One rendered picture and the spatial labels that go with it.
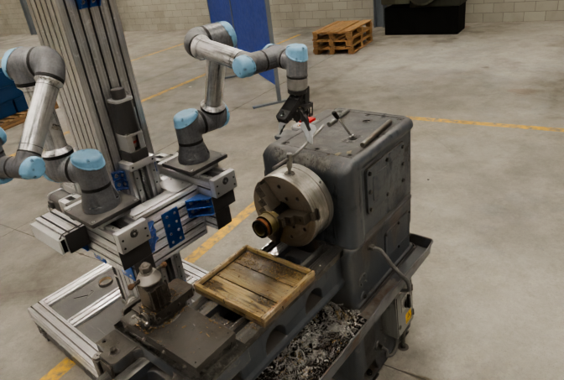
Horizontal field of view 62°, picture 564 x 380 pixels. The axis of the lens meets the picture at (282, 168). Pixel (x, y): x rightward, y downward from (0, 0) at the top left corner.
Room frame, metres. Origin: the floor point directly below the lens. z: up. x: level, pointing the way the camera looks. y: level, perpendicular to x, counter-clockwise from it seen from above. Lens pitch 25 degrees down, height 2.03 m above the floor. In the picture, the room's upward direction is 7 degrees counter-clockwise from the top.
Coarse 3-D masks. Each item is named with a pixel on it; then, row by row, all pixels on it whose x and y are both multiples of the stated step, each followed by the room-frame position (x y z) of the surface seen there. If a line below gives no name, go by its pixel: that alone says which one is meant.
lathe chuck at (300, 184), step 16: (272, 176) 1.63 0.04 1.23; (288, 176) 1.61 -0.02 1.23; (304, 176) 1.62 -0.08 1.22; (288, 192) 1.59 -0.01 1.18; (304, 192) 1.54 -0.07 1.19; (320, 192) 1.58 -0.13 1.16; (256, 208) 1.71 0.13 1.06; (288, 208) 1.69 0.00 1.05; (304, 208) 1.54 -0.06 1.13; (320, 208) 1.54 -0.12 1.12; (320, 224) 1.53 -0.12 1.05; (288, 240) 1.61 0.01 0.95; (304, 240) 1.55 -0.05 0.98
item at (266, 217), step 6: (258, 216) 1.54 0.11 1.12; (264, 216) 1.52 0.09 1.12; (270, 216) 1.53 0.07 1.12; (276, 216) 1.55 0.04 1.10; (258, 222) 1.50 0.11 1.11; (264, 222) 1.50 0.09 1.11; (270, 222) 1.50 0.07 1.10; (276, 222) 1.52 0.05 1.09; (258, 228) 1.53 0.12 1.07; (264, 228) 1.48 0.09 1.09; (270, 228) 1.50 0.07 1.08; (276, 228) 1.52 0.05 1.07; (258, 234) 1.51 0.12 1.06; (264, 234) 1.49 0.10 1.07; (270, 234) 1.51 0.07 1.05
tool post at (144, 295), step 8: (160, 280) 1.24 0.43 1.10; (144, 288) 1.20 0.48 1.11; (152, 288) 1.21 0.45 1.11; (160, 288) 1.22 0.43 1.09; (168, 288) 1.24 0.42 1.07; (144, 296) 1.21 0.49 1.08; (152, 296) 1.19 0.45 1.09; (160, 296) 1.21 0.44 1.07; (168, 296) 1.22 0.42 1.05; (144, 304) 1.22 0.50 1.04; (152, 304) 1.19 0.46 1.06; (160, 304) 1.20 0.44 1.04
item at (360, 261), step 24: (384, 216) 1.82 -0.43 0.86; (408, 216) 1.97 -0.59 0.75; (312, 240) 1.72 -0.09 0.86; (384, 240) 1.80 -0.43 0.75; (408, 240) 1.98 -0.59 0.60; (360, 264) 1.64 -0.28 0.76; (384, 264) 1.80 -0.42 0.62; (360, 288) 1.63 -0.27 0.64; (384, 336) 1.81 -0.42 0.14; (360, 360) 1.64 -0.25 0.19; (384, 360) 1.77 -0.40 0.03
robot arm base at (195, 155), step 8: (184, 144) 2.03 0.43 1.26; (192, 144) 2.02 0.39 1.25; (200, 144) 2.04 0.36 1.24; (184, 152) 2.02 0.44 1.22; (192, 152) 2.02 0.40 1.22; (200, 152) 2.03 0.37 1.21; (208, 152) 2.07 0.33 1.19; (184, 160) 2.01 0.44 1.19; (192, 160) 2.00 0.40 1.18; (200, 160) 2.01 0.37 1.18
